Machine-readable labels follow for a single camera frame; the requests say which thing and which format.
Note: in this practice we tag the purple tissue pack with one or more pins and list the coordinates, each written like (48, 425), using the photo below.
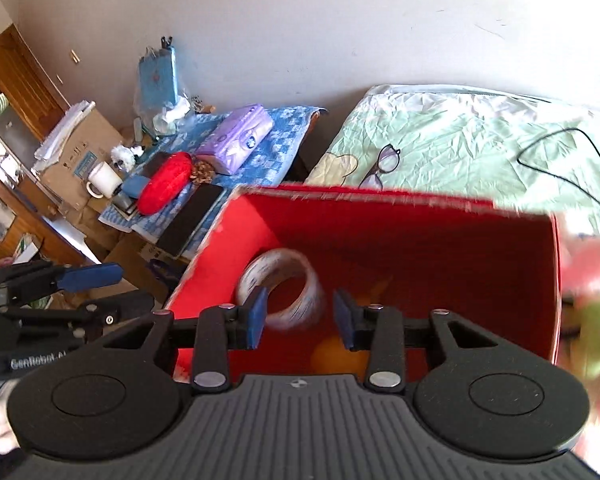
(235, 138)

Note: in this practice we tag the wooden door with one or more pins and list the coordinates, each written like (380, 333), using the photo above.
(29, 90)

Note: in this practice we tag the blue paper bag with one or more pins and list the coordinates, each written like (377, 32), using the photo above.
(157, 77)

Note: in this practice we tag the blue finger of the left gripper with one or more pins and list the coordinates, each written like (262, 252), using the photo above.
(90, 277)
(119, 308)

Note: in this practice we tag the brown cardboard box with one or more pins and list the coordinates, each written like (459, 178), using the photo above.
(79, 142)

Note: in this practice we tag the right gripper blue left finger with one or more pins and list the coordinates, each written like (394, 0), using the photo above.
(215, 332)

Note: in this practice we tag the large red cardboard box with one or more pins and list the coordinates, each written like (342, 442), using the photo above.
(416, 252)

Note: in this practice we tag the white mug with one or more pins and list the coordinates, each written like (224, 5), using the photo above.
(103, 182)

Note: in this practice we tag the clear packing tape roll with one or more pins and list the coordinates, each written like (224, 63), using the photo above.
(294, 290)

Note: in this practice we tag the black eyeglasses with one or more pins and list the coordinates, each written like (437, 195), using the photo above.
(387, 161)

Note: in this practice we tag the pink green plush toy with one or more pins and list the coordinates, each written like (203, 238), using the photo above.
(580, 330)

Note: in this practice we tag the black tablet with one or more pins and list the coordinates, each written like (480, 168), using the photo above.
(182, 228)

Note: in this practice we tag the light green bed sheet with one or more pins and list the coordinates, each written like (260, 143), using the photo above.
(521, 152)

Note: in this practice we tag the red oval pouch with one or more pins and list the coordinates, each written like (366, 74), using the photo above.
(165, 184)

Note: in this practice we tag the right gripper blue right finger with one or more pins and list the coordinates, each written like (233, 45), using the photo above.
(385, 333)

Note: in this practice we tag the blue checkered cloth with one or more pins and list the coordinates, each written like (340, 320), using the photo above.
(266, 166)

